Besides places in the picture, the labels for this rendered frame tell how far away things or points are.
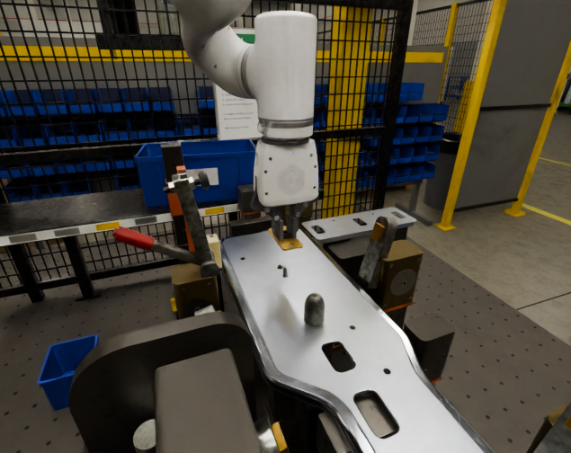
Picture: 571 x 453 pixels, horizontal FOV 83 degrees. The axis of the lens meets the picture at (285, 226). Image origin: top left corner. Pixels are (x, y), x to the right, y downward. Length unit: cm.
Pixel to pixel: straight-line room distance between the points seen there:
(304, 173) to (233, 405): 38
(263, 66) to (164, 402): 40
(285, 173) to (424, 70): 267
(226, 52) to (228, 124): 55
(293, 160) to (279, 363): 29
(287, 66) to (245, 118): 61
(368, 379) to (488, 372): 55
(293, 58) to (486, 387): 80
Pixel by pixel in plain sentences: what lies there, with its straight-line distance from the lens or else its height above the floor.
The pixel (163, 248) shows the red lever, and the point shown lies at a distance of 53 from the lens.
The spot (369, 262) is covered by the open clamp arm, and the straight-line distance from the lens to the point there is 63.
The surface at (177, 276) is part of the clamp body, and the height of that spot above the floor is 105.
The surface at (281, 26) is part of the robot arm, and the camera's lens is 47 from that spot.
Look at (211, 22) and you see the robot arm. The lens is 39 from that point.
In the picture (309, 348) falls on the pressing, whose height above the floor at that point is 100.
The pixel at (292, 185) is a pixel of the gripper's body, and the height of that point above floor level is 119.
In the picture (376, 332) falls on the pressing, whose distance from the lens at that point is 53.
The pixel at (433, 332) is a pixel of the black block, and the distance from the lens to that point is 57.
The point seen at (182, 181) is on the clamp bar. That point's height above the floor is 121.
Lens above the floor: 136
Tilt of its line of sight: 26 degrees down
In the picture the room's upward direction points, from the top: straight up
